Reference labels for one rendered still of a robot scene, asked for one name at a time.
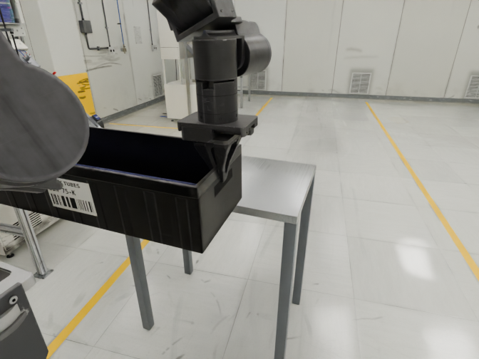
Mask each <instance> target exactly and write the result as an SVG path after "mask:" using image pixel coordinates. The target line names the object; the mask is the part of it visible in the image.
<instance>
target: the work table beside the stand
mask: <svg viewBox="0 0 479 359"><path fill-rule="evenodd" d="M315 172H316V165H310V164H304V163H298V162H287V161H282V160H271V159H265V158H260V157H249V156H244V155H242V198H241V200H240V201H239V203H238V204H237V206H236V207H235V208H234V210H233V211H232V212H234V213H238V214H246V215H250V216H253V217H260V218H264V219H271V220H275V221H279V222H284V233H283V244H282V262H281V272H280V282H279V300H278V311H277V329H276V339H275V349H274V359H285V355H286V346H287V333H288V325H289V311H290V303H291V296H292V282H293V274H294V260H295V253H296V245H297V231H298V223H299V216H300V214H301V219H300V226H299V240H298V247H297V261H296V268H295V276H294V290H293V297H292V303H294V304H297V305H299V304H300V301H301V294H302V282H303V276H304V265H305V258H306V252H307V239H308V233H309V222H310V215H311V203H312V197H313V191H314V179H315ZM125 238H126V243H127V247H128V253H129V257H130V264H131V269H132V272H133V279H134V283H135V290H136V294H137V298H138V305H139V309H140V316H141V320H142V324H143V328H144V329H147V330H149V331H150V329H151V328H152V327H153V326H154V319H153V312H152V307H151V302H150V294H149V290H148V282H147V278H146V273H145V265H144V261H143V253H142V249H141V244H140V238H137V237H134V236H128V235H125ZM182 255H183V262H184V270H185V274H189V275H190V274H191V273H192V272H193V264H192V252H191V251H188V250H185V249H183V250H182Z"/></svg>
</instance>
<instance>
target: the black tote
mask: <svg viewBox="0 0 479 359"><path fill-rule="evenodd" d="M76 164H80V165H88V166H92V167H100V168H105V169H110V170H117V171H122V172H130V173H135V174H139V175H147V176H151V177H159V178H164V179H169V180H177V181H181V182H189V183H194V184H196V185H191V184H183V183H178V182H171V181H166V180H161V179H153V178H149V177H141V176H137V175H129V174H124V173H119V172H112V171H107V170H100V169H95V168H91V167H83V166H78V165H74V166H73V167H72V168H71V169H70V170H69V171H67V172H66V173H64V174H63V175H61V176H60V177H58V178H56V179H57V181H59V182H61V183H63V187H62V189H60V190H52V189H47V190H46V191H45V192H42V193H30V192H16V191H4V190H0V204H4V205H7V206H10V207H15V208H19V209H24V210H27V211H31V212H36V213H39V214H45V215H48V216H51V217H56V218H59V219H65V220H68V221H71V222H76V223H79V224H85V225H88V226H91V227H96V228H99V229H104V230H108V231H113V232H117V233H120V234H125V235H128V236H134V237H137V238H140V239H145V240H148V241H154V242H157V243H160V244H165V245H168V246H174V247H177V248H180V249H185V250H188V251H193V252H197V253H201V254H203V253H204V251H205V250H206V248H207V247H208V246H209V244H210V242H211V241H212V240H213V239H214V237H215V235H216V234H217V233H218V231H219V230H220V228H221V227H222V225H223V224H224V223H225V221H226V220H227V218H228V217H229V215H230V214H231V213H232V211H233V210H234V208H235V207H236V206H237V204H238V203H239V201H240V200H241V198H242V144H239V145H238V147H237V149H236V151H235V153H234V156H233V158H232V161H231V164H230V168H229V172H228V175H227V179H226V180H225V181H224V182H221V180H220V176H219V172H218V168H217V165H216V166H215V167H214V168H213V169H212V170H211V171H210V168H209V167H208V165H207V164H206V162H205V161H204V160H203V158H202V157H201V155H200V154H199V152H198V151H197V150H196V149H195V147H194V141H188V140H183V139H182V137H177V136H170V135H159V134H152V133H146V132H134V131H127V130H116V129H109V128H97V127H91V126H89V139H88V145H87V147H86V151H85V152H84V153H83V156H82V157H81V159H80V160H79V161H78V162H77V163H76Z"/></svg>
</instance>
